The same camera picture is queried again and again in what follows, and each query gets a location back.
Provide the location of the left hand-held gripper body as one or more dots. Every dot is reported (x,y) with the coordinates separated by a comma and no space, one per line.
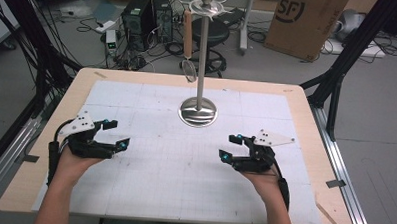
(85,146)

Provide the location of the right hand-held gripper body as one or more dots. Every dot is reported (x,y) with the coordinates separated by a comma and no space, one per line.
(256,159)

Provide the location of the metal utensil stand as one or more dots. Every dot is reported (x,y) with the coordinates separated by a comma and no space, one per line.
(203,65)

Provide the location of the person's right hand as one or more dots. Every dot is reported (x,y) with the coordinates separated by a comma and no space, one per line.
(262,184)

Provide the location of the person's left hand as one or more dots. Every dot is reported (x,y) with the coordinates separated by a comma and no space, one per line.
(71,169)

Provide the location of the white grid mat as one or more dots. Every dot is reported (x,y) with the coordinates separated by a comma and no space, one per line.
(184,178)

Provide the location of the black tape piece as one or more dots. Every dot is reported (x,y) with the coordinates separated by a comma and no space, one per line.
(30,158)
(335,184)

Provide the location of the small white device green display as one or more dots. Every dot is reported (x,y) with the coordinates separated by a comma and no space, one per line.
(111,42)

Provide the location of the thin wooden stick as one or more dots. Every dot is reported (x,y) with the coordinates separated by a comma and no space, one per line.
(326,214)

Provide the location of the white power strip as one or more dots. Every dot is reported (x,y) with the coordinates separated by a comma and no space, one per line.
(105,26)

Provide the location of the large black computer tower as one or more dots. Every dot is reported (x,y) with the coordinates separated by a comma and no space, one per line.
(138,23)

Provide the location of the black round stool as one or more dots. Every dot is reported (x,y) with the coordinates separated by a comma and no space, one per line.
(219,32)

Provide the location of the slim black computer tower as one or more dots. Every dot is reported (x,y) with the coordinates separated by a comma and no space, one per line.
(163,19)

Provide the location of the brown cardboard box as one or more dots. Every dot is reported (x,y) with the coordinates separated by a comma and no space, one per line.
(306,29)

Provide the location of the aluminium rail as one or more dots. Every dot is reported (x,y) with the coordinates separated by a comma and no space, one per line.
(342,177)
(8,152)

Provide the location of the white stand post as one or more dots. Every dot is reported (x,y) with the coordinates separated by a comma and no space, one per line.
(244,30)

